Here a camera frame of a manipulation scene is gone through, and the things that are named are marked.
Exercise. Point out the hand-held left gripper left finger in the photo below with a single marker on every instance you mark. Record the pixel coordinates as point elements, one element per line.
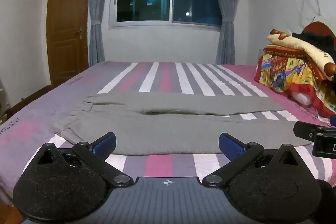
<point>106,145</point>

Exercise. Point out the brown wooden door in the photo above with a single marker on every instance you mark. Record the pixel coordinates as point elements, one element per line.
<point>68,29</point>

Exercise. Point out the striped pink bed sheet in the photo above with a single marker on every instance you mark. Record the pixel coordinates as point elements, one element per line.
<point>183,77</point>

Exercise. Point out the dark cloth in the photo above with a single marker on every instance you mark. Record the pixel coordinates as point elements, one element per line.
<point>319,41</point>

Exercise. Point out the yellow patterned blanket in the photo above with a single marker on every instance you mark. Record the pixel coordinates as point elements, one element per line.
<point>302,47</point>

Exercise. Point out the grey pants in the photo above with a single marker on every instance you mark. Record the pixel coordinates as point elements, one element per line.
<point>162,129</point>

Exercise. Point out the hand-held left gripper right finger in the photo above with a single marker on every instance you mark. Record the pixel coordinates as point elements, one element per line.
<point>231,146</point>

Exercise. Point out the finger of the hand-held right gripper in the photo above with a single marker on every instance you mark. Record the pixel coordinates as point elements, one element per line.
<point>302,130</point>

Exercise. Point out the grey curtain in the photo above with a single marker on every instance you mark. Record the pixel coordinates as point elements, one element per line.
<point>96,8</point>
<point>224,8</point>

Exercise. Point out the colourful red-edged blanket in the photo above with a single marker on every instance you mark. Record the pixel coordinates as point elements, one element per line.
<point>288,69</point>

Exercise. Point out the wooden headboard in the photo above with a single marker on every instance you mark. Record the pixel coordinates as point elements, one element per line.
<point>315,29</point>

